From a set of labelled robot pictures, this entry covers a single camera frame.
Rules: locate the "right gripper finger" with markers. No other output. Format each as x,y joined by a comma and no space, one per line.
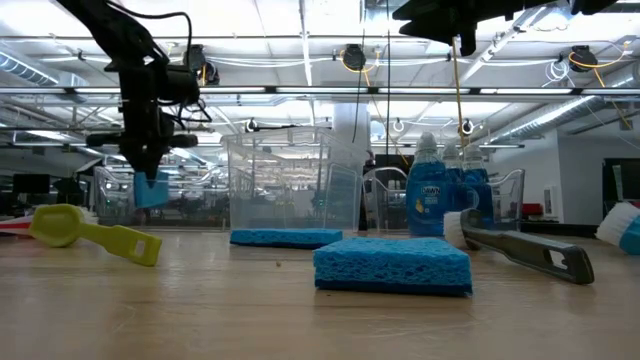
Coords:
440,31
435,12

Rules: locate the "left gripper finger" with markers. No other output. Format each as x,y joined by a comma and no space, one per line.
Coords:
137,159
157,160

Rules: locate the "yellow-green dish brush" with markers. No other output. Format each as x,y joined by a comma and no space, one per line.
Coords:
60,225

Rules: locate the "red dish brush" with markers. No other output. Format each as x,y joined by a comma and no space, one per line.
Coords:
15,227

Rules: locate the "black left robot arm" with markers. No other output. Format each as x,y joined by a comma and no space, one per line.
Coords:
130,45

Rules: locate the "wide shallow clear bin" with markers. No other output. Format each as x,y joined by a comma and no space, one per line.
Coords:
200,210

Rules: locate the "small dark monitor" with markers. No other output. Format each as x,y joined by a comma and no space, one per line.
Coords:
30,183

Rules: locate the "white building pillar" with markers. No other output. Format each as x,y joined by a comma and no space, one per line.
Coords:
350,120

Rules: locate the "tall clear plastic bin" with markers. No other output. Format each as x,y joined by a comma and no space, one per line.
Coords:
295,200

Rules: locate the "red box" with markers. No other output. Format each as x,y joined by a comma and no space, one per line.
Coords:
527,209

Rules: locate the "large black screen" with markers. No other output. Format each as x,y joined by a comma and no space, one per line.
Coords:
620,185

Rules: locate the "grey dish brush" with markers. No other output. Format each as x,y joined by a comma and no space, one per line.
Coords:
525,250

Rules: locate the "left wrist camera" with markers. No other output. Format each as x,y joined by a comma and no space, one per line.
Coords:
182,85

